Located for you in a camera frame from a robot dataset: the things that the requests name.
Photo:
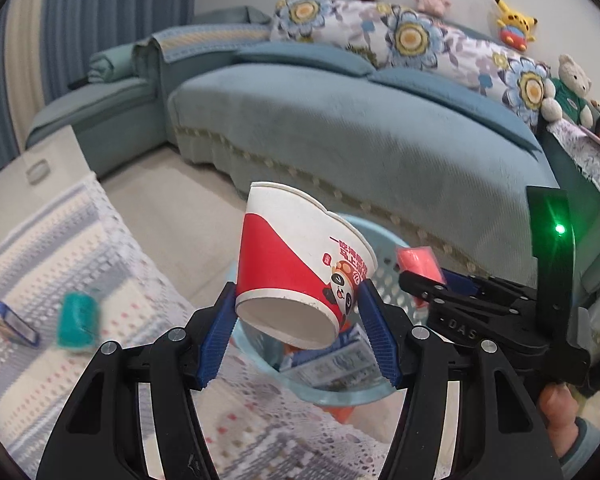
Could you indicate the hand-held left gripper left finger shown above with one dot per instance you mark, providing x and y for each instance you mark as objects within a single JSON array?
[{"x": 215, "y": 345}]

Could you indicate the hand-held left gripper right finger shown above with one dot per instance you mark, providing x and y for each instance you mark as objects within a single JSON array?
[{"x": 382, "y": 345}]

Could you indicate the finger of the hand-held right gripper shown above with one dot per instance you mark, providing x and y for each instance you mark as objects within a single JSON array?
[
  {"x": 462, "y": 282},
  {"x": 420, "y": 287}
]

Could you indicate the pink packet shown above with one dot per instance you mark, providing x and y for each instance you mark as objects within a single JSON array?
[{"x": 420, "y": 261}]

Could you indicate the white blue printed box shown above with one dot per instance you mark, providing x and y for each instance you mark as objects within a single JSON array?
[{"x": 330, "y": 365}]

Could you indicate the light blue plastic basket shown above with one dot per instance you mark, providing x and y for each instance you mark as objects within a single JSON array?
[{"x": 330, "y": 394}]

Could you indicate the red white paper cup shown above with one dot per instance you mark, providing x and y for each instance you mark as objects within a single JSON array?
[{"x": 290, "y": 260}]

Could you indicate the person's right forearm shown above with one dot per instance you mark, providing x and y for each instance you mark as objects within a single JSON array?
[{"x": 587, "y": 452}]

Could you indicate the person's right hand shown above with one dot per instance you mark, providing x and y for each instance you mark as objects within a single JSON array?
[{"x": 560, "y": 407}]

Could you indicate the orange flat object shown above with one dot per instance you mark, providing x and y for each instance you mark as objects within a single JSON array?
[{"x": 341, "y": 412}]

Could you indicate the floral white armrest cloth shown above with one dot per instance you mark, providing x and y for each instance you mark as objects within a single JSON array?
[{"x": 590, "y": 167}]

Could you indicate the teal packet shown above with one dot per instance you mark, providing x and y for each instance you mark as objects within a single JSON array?
[{"x": 78, "y": 321}]

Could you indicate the blue corner sofa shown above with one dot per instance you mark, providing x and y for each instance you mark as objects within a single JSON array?
[{"x": 355, "y": 150}]

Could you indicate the woven striped tablecloth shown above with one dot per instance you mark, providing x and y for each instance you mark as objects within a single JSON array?
[{"x": 80, "y": 260}]

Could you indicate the white teddy bear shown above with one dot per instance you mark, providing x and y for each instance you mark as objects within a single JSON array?
[{"x": 570, "y": 92}]

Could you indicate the floral cushion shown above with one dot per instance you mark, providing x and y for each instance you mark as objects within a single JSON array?
[
  {"x": 527, "y": 87},
  {"x": 325, "y": 25},
  {"x": 430, "y": 45}
]

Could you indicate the purple carton box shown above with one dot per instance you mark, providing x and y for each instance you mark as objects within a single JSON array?
[{"x": 5, "y": 322}]

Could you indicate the grey tape roll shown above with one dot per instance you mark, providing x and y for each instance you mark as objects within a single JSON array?
[{"x": 37, "y": 172}]

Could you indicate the yellow mouse plush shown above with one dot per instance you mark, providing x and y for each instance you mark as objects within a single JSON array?
[{"x": 516, "y": 25}]

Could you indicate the blue pillow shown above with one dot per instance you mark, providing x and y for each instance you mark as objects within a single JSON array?
[{"x": 300, "y": 60}]

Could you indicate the folded blue blanket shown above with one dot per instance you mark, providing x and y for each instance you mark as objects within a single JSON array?
[{"x": 111, "y": 62}]

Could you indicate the striped blue armrest cover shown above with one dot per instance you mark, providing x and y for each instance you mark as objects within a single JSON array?
[{"x": 200, "y": 42}]

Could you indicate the white curtain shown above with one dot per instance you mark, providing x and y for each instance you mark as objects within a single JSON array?
[{"x": 27, "y": 60}]

